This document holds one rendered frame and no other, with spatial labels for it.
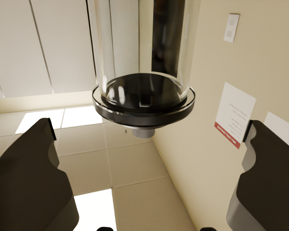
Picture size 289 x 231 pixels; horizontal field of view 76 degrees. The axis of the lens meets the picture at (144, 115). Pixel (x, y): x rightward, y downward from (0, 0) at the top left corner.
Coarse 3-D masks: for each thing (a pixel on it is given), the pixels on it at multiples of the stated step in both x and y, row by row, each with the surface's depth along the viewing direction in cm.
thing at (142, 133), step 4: (132, 128) 18; (136, 128) 18; (140, 128) 18; (144, 128) 18; (148, 128) 18; (152, 128) 18; (156, 128) 18; (132, 132) 22; (136, 132) 21; (140, 132) 21; (144, 132) 21; (148, 132) 21; (152, 132) 22; (136, 136) 22; (140, 136) 21; (144, 136) 21; (148, 136) 21
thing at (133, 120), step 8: (96, 104) 17; (192, 104) 18; (104, 112) 17; (184, 112) 17; (112, 120) 16; (120, 120) 16; (128, 120) 16; (136, 120) 15; (144, 120) 15; (152, 120) 16; (160, 120) 16; (168, 120) 16; (176, 120) 16
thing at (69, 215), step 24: (48, 120) 11; (24, 144) 9; (48, 144) 9; (0, 168) 8; (24, 168) 8; (48, 168) 8; (0, 192) 7; (24, 192) 7; (48, 192) 7; (72, 192) 7; (0, 216) 6; (24, 216) 6; (48, 216) 6; (72, 216) 7
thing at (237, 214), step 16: (256, 128) 10; (256, 144) 9; (272, 144) 9; (256, 160) 8; (272, 160) 8; (288, 160) 8; (240, 176) 7; (256, 176) 7; (272, 176) 7; (288, 176) 7; (240, 192) 7; (256, 192) 7; (272, 192) 7; (288, 192) 7; (240, 208) 6; (256, 208) 6; (272, 208) 6; (288, 208) 6; (240, 224) 7; (256, 224) 6; (272, 224) 6; (288, 224) 6
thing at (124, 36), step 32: (96, 0) 13; (128, 0) 12; (160, 0) 12; (192, 0) 13; (96, 32) 15; (128, 32) 13; (160, 32) 13; (192, 32) 15; (128, 64) 14; (160, 64) 14; (96, 96) 18; (128, 96) 15; (160, 96) 15; (192, 96) 18
